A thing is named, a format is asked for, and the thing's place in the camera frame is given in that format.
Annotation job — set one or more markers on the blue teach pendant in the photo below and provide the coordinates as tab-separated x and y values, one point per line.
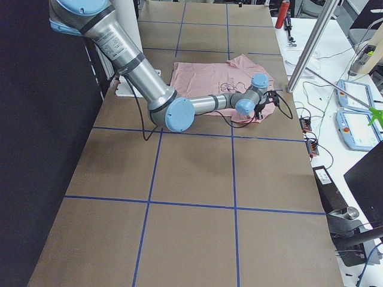
356	132
358	90

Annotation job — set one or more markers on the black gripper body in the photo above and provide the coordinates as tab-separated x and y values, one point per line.
260	109

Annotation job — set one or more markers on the red cylinder can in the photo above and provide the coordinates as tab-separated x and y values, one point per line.
282	13

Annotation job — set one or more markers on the orange black adapter far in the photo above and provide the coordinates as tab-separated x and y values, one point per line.
305	123

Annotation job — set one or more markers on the black selfie stick tripod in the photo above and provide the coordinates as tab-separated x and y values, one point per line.
288	28

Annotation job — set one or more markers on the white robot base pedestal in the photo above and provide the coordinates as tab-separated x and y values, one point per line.
131	62

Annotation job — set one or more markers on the black monitor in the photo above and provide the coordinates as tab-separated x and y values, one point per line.
364	181

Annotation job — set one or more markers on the orange black adapter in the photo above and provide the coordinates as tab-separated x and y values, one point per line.
305	123
312	147

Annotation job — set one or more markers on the aluminium frame post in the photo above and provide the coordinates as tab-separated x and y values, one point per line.
319	27

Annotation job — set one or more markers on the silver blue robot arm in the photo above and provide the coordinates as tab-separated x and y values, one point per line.
98	21

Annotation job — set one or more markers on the black box with label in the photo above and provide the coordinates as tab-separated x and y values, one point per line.
330	196

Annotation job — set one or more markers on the orange black adapter near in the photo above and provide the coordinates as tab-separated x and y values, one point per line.
312	147

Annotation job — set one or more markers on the near blue teach pendant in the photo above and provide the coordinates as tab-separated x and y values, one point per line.
356	132

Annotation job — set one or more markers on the pink Snoopy t-shirt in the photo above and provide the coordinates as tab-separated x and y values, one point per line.
232	89

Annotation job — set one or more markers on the green handled reacher grabber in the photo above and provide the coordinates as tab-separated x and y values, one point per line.
376	114

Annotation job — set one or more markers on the far blue teach pendant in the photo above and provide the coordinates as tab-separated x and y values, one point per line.
358	90

